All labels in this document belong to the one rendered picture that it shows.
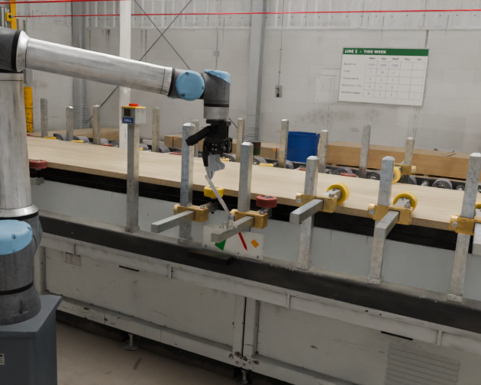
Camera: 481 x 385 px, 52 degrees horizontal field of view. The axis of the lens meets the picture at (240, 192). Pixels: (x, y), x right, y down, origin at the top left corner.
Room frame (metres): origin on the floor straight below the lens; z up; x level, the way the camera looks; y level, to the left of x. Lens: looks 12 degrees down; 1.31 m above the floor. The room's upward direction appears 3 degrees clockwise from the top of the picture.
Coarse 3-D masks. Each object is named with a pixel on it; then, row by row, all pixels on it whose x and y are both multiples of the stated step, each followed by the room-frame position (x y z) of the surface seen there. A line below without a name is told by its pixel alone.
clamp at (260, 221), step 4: (232, 212) 1.80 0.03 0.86; (236, 212) 1.78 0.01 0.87; (240, 212) 1.78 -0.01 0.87; (244, 212) 1.77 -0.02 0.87; (248, 212) 1.77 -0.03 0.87; (252, 212) 1.78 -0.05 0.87; (256, 212) 1.78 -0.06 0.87; (236, 216) 1.78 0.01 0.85; (240, 216) 1.78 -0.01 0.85; (244, 216) 1.77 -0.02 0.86; (252, 216) 1.76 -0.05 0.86; (256, 216) 1.75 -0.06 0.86; (260, 216) 1.74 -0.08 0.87; (264, 216) 1.75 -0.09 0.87; (236, 220) 1.78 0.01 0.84; (256, 220) 1.75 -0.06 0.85; (260, 220) 1.74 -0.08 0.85; (264, 220) 1.75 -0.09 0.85; (256, 224) 1.75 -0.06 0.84; (260, 224) 1.74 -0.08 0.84; (264, 224) 1.76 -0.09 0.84; (260, 228) 1.74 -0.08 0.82
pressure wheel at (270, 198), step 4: (260, 196) 1.90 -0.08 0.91; (264, 196) 1.91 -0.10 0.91; (268, 196) 1.89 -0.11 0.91; (272, 196) 1.91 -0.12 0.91; (260, 200) 1.86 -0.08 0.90; (264, 200) 1.86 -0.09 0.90; (268, 200) 1.85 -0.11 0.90; (272, 200) 1.86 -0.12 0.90; (276, 200) 1.88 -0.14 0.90; (260, 204) 1.86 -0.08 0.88; (264, 204) 1.86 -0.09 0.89; (268, 204) 1.85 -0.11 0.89; (272, 204) 1.86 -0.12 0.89; (264, 208) 1.88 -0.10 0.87; (268, 208) 1.88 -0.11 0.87
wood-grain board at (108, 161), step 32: (64, 160) 2.53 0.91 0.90; (96, 160) 2.59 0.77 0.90; (160, 160) 2.72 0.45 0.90; (224, 192) 2.05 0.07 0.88; (256, 192) 2.00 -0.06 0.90; (288, 192) 2.03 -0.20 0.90; (320, 192) 2.07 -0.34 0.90; (352, 192) 2.11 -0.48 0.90; (416, 192) 2.19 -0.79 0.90; (448, 192) 2.24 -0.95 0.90; (416, 224) 1.72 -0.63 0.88; (448, 224) 1.67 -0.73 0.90
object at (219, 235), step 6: (258, 210) 1.86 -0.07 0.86; (264, 210) 1.86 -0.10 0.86; (270, 210) 1.89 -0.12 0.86; (246, 216) 1.75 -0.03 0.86; (240, 222) 1.67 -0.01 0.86; (246, 222) 1.69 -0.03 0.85; (252, 222) 1.74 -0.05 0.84; (222, 228) 1.58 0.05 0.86; (240, 228) 1.66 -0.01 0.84; (216, 234) 1.52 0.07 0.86; (222, 234) 1.53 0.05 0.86; (228, 234) 1.57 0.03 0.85; (234, 234) 1.61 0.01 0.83; (216, 240) 1.52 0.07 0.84; (222, 240) 1.53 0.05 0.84
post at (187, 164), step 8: (184, 128) 1.89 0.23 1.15; (192, 128) 1.90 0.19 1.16; (184, 136) 1.89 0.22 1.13; (184, 144) 1.89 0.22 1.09; (184, 152) 1.89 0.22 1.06; (192, 152) 1.91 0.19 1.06; (184, 160) 1.89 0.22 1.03; (192, 160) 1.91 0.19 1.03; (184, 168) 1.89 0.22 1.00; (192, 168) 1.91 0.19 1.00; (184, 176) 1.89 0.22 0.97; (192, 176) 1.91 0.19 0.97; (184, 184) 1.89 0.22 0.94; (192, 184) 1.91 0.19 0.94; (184, 192) 1.89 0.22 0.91; (184, 200) 1.89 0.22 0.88; (184, 224) 1.89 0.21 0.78; (184, 232) 1.89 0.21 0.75
